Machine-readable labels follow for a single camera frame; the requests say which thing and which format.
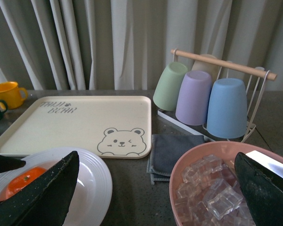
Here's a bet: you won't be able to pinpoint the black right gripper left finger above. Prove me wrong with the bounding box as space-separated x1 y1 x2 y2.
0 151 80 226

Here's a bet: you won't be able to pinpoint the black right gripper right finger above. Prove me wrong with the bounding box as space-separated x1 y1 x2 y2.
234 152 283 226

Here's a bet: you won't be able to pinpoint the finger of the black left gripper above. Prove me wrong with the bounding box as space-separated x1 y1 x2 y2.
0 155 26 173

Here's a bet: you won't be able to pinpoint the orange mandarin fruit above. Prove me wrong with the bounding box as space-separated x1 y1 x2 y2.
5 167 47 199

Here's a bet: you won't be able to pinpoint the white ribbed plate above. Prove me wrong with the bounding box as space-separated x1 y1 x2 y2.
0 147 113 226

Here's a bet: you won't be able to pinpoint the clear ice cubes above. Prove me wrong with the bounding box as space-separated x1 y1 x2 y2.
175 154 255 226

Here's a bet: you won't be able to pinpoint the pink bowl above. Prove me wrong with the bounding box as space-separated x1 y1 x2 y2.
169 141 283 226

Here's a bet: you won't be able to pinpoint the yellow mug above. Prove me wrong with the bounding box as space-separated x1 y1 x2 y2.
0 81 28 109

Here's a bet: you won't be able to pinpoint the blue cup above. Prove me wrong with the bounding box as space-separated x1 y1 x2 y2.
207 78 247 139

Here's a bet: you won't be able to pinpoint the cream bear tray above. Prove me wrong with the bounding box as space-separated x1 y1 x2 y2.
0 96 151 159

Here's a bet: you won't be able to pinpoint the grey folded cloth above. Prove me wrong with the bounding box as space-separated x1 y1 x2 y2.
147 134 205 185

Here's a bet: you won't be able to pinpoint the purple cup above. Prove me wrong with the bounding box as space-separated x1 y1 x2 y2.
175 71 212 126

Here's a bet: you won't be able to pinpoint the white cup rack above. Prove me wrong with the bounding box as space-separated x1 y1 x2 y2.
157 48 277 143

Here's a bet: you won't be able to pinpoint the grey white curtain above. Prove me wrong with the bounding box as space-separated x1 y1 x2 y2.
0 0 283 91

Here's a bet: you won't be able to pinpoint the beige cup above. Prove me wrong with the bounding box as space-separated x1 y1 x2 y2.
191 60 220 83

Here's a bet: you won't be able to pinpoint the green cup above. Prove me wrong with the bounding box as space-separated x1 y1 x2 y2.
153 62 189 111

